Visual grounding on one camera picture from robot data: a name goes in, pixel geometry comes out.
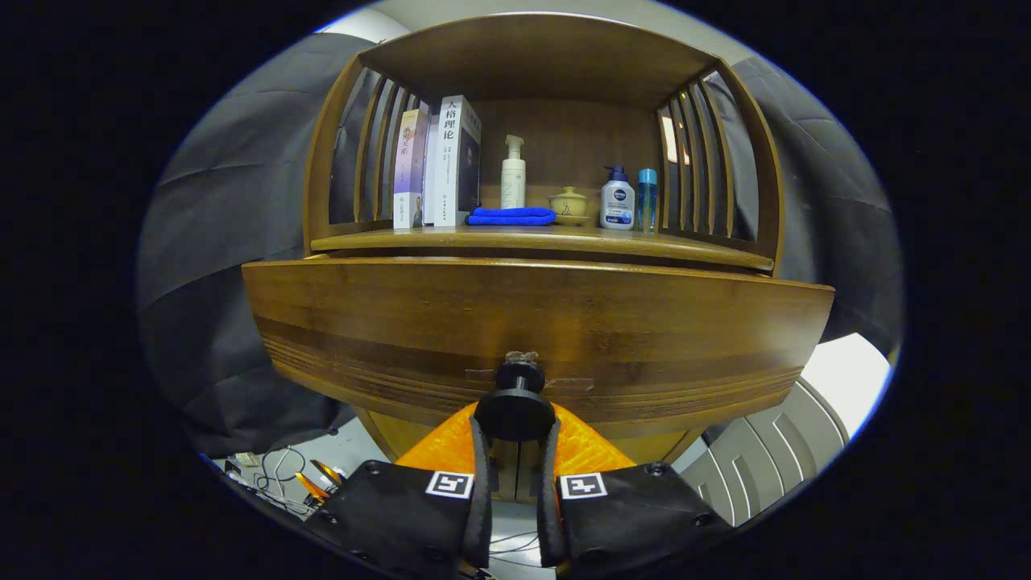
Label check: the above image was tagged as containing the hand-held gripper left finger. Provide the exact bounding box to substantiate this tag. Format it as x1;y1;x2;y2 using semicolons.
302;401;494;577

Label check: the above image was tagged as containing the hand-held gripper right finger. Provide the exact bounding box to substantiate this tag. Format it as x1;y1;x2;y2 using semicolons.
536;401;734;577

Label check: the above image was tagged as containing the wooden countertop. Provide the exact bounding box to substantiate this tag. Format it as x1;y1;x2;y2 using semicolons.
310;224;776;271

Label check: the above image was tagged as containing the thick white book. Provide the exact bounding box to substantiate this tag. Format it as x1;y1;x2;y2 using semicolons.
433;94;482;228

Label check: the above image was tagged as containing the white board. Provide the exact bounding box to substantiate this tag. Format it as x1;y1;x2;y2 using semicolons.
801;333;893;436

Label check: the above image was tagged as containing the orange black tool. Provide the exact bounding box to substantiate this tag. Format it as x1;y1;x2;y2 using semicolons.
294;459;349;502

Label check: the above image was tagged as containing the thin white book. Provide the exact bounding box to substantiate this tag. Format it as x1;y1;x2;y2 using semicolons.
423;113;442;226

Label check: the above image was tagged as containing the pink purple book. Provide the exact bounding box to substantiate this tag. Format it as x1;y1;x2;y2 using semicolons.
393;109;430;230

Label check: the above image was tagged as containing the white lotion bottle blue cap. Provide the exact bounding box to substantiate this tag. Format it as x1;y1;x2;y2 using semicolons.
599;165;636;232

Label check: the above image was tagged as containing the grey grooved panel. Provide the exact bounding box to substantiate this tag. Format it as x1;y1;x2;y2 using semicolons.
673;377;851;524

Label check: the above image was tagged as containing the white pump bottle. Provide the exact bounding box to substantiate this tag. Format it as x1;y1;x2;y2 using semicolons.
500;135;527;210

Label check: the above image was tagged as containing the blue folded cloth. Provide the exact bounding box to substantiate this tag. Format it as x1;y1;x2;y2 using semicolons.
466;207;557;227

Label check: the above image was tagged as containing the teal bottle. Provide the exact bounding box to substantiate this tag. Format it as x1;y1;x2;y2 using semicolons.
637;168;658;234

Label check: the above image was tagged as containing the wooden cabinet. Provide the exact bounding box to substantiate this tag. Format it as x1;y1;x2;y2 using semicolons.
302;11;786;504

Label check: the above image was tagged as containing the tangle of cables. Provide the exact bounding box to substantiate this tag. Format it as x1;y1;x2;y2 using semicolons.
213;445;347;516

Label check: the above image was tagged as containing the beige lidded teacup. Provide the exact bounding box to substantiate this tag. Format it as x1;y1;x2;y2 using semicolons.
549;186;591;227

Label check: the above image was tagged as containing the wooden drawer with black knob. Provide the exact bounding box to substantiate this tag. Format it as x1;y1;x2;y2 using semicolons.
242;256;836;444

